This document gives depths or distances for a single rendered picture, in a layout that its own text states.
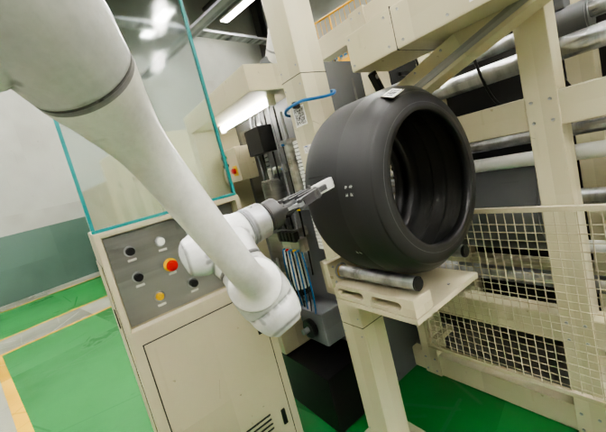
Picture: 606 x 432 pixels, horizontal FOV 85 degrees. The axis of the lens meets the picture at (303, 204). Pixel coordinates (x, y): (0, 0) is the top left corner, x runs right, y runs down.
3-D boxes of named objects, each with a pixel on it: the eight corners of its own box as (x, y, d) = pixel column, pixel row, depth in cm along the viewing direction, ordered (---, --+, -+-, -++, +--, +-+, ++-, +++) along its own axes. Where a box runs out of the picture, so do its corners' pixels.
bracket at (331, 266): (327, 287, 125) (322, 262, 124) (393, 251, 148) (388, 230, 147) (334, 289, 123) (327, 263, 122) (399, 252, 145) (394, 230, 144)
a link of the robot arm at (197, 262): (230, 226, 83) (261, 264, 78) (171, 257, 74) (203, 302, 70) (233, 199, 75) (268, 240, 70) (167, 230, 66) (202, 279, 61)
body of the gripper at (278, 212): (267, 203, 76) (297, 188, 81) (250, 205, 83) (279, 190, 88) (279, 232, 77) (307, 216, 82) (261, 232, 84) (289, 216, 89)
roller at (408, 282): (334, 270, 124) (341, 261, 127) (339, 279, 126) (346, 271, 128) (412, 283, 96) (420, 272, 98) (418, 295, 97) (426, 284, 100)
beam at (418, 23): (351, 74, 136) (343, 36, 134) (390, 71, 150) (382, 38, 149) (513, -13, 86) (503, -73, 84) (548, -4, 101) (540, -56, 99)
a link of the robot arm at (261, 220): (229, 211, 80) (249, 201, 83) (243, 244, 82) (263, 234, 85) (245, 210, 72) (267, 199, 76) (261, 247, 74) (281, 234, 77)
